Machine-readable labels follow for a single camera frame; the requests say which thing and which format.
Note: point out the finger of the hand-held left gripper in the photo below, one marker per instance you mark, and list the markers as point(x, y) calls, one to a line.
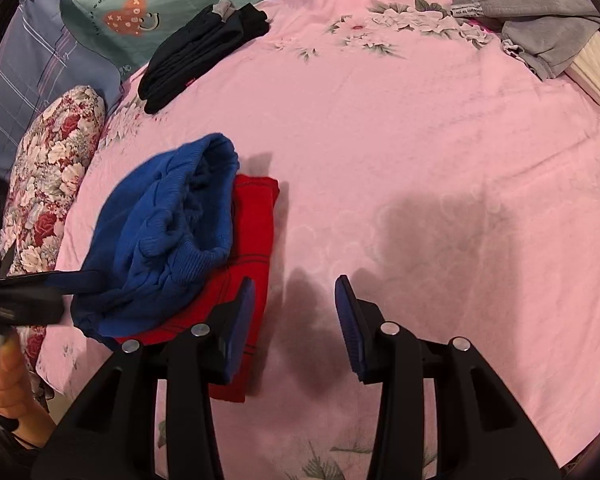
point(80, 281)

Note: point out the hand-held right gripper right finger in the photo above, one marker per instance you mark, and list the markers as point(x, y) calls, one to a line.
point(347, 320)

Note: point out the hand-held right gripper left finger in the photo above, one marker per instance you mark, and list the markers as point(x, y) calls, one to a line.
point(240, 320)

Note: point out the black folded pants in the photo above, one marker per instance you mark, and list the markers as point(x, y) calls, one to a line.
point(195, 55)

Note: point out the grey pants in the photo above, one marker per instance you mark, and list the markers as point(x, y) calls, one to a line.
point(540, 15)

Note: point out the person's left hand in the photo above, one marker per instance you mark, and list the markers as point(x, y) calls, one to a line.
point(10, 385)

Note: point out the red folded cloth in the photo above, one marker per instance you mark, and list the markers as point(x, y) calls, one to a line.
point(252, 225)

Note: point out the floral rolled quilt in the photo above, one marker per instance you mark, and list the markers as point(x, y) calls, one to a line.
point(50, 175)

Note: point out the pink floral bed sheet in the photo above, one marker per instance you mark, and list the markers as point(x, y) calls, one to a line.
point(405, 160)

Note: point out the blue pillow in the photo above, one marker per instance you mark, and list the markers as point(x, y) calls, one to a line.
point(30, 75)

